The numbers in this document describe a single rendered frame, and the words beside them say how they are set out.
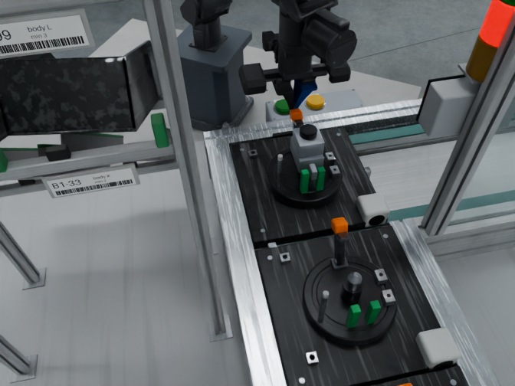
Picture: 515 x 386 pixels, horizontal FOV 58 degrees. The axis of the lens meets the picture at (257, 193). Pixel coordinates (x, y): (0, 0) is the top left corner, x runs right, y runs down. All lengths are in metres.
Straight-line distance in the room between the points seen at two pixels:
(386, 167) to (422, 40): 2.23
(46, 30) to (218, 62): 0.65
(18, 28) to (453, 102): 0.50
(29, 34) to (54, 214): 0.70
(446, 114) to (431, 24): 2.71
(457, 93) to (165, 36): 0.41
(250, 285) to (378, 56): 2.36
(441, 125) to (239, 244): 0.37
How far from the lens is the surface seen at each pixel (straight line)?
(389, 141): 1.02
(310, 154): 0.79
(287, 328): 0.71
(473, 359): 0.77
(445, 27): 3.36
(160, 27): 0.38
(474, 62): 0.65
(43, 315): 0.93
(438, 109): 0.66
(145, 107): 0.53
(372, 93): 1.26
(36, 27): 0.38
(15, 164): 0.49
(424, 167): 1.02
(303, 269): 0.76
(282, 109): 1.01
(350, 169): 0.90
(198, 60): 1.01
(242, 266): 0.78
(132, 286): 0.90
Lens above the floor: 1.62
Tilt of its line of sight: 50 degrees down
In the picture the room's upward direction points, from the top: 2 degrees counter-clockwise
